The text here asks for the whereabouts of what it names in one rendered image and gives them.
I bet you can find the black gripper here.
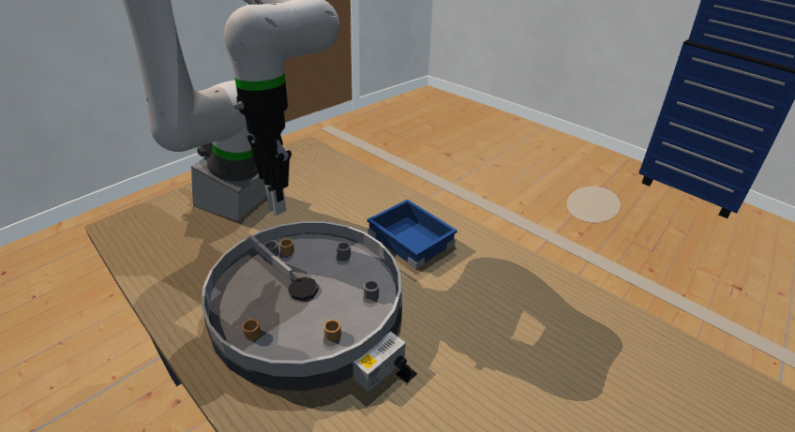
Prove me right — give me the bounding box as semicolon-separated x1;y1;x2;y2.
246;112;292;216

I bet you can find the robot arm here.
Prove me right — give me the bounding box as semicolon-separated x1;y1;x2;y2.
123;0;339;181

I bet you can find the blue plastic crate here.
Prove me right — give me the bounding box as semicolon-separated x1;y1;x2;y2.
367;200;458;269

